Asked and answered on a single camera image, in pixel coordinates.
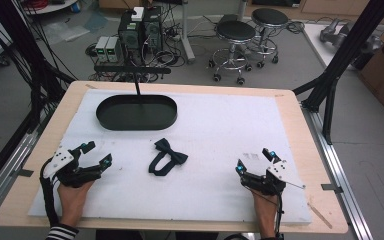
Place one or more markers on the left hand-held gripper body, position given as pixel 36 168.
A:
pixel 67 171

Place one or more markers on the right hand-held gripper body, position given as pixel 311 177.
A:
pixel 273 178

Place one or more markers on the black oval tray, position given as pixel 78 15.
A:
pixel 136 112

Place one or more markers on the black bow tie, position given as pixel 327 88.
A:
pixel 167 157

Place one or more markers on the person's left hand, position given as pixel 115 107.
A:
pixel 74 200

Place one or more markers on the person's right hand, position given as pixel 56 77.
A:
pixel 264 208

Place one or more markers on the dark tape piece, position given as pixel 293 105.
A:
pixel 24 172
pixel 332 188

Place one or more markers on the thin wooden stick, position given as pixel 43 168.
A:
pixel 320 215

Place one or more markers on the white foam mat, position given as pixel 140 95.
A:
pixel 186 140

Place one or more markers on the black T-shaped stand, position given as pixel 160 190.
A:
pixel 132 69

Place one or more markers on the grey power supply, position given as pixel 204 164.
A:
pixel 114 49
pixel 101 49

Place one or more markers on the clear plastic sheet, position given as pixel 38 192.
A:
pixel 65 31

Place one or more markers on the black computer tower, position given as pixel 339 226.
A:
pixel 130 35
pixel 153 31

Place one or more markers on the black round stool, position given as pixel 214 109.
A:
pixel 235 33
pixel 269 17

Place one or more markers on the grey desk leg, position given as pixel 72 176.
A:
pixel 187 36

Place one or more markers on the white box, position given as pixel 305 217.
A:
pixel 137 13

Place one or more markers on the round white table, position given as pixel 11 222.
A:
pixel 48 6

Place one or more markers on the aluminium rail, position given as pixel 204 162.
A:
pixel 340 180
pixel 3 173

